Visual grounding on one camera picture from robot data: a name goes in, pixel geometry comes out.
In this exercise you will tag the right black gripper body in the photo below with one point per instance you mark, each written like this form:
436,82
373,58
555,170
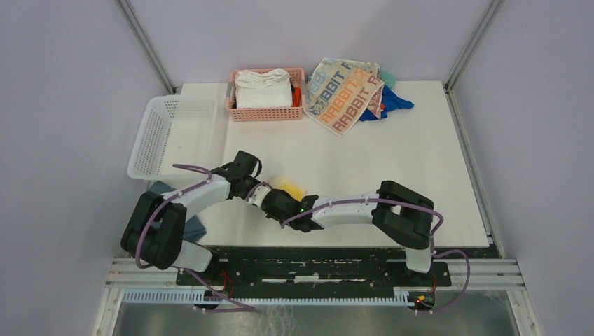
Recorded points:
268,215

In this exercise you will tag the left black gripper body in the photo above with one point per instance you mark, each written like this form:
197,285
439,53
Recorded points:
250,182

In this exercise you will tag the yellow duck towel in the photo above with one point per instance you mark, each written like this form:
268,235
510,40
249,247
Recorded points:
284,183

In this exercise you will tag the rabbit print towel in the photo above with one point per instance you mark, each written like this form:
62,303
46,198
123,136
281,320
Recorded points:
339,91

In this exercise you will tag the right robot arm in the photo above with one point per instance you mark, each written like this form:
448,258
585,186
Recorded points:
402,214

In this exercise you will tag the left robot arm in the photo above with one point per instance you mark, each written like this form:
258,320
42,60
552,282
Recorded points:
154,234

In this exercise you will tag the grey blue towel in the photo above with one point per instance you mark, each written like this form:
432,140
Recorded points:
194,230

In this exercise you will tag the white plastic basket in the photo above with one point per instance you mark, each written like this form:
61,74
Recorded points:
178,129

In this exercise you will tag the white folded towel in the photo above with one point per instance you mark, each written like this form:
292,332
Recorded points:
271,89

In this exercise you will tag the orange towel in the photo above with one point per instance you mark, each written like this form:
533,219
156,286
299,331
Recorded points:
296,96

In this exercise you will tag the pink plastic basket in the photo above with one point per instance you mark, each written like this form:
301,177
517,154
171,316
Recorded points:
267,114

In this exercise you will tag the teal green towel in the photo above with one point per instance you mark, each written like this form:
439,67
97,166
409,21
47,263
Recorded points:
388,78

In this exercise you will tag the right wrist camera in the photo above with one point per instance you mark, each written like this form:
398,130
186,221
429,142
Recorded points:
258,193

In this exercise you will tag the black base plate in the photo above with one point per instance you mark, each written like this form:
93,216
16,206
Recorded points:
316,273

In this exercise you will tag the aluminium frame rails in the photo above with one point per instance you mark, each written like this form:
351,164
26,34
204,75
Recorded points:
487,276

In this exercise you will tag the white cable duct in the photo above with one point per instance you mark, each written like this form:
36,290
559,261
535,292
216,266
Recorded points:
199,297

